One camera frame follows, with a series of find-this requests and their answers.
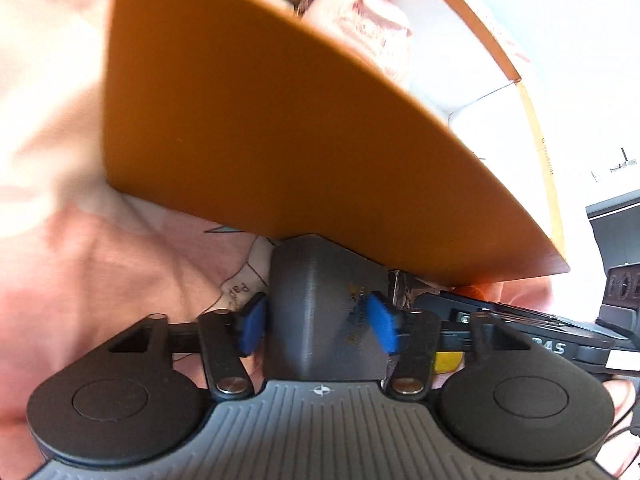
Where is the orange cardboard box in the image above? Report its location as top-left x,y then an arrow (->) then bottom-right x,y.
102,0 -> 568,286

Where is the orange crochet fruit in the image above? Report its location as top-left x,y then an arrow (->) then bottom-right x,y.
452,284 -> 501,301

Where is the pink mini backpack pouch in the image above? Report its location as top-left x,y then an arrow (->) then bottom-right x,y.
296,0 -> 413,70

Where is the dark grey box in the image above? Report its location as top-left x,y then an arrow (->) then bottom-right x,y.
262,235 -> 390,382

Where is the person's right hand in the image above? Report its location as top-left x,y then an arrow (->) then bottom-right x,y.
602,379 -> 637,424

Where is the yellow chick toy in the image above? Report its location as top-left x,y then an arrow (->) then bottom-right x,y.
434,351 -> 464,375

